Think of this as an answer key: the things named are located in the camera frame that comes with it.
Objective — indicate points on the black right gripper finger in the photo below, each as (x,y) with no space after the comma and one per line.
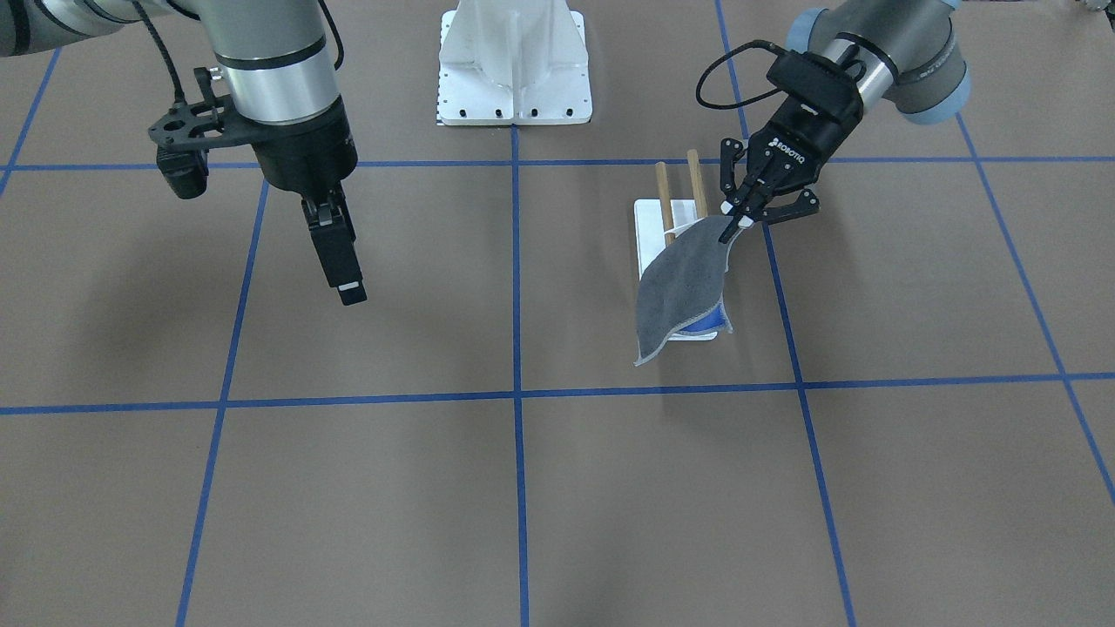
(333,235)

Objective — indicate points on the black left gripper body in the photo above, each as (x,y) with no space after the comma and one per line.
(794,138)

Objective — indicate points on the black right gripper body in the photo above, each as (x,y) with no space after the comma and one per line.
(307,158)

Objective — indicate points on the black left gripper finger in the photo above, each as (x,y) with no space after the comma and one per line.
(745,202)
(758,174)

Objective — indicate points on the grey towel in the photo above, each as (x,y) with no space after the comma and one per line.
(680,292)

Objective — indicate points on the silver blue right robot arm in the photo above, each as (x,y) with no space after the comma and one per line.
(273,87)

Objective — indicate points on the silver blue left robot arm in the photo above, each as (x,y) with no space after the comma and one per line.
(905,52)

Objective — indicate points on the wooden rack rod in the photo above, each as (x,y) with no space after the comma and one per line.
(664,191)
(701,210)

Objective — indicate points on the white towel rack base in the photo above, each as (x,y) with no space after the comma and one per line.
(651,240)

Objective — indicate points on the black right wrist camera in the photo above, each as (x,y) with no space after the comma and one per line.
(186,134)

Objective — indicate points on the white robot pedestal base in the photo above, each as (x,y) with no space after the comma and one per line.
(520,63)

